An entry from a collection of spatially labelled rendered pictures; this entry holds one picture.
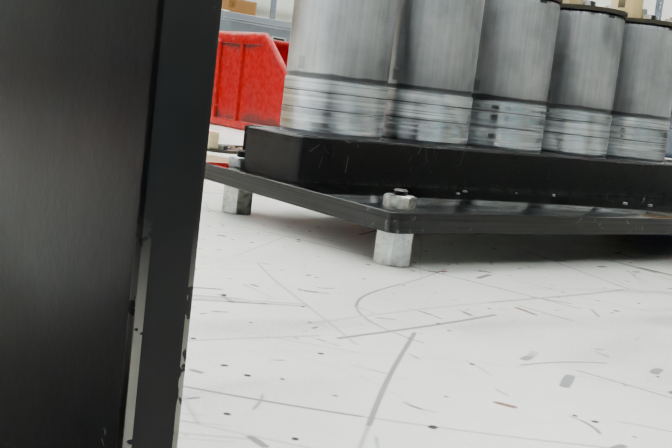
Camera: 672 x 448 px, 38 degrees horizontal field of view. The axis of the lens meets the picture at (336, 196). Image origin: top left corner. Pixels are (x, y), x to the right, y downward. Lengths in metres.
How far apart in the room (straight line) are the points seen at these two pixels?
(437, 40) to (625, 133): 0.08
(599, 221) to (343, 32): 0.07
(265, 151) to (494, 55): 0.07
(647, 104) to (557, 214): 0.10
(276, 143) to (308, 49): 0.02
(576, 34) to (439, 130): 0.06
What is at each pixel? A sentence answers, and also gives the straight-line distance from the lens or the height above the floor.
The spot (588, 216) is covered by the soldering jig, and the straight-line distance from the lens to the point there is 0.22.
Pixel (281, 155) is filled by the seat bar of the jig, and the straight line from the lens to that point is 0.21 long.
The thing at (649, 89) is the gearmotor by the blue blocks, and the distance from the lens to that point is 0.30.
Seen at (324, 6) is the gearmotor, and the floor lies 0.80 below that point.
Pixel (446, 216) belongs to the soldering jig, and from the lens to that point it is 0.18.
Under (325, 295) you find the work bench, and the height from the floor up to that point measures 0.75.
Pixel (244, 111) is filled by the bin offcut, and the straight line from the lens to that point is 0.60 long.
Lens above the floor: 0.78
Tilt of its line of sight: 6 degrees down
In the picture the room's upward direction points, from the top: 7 degrees clockwise
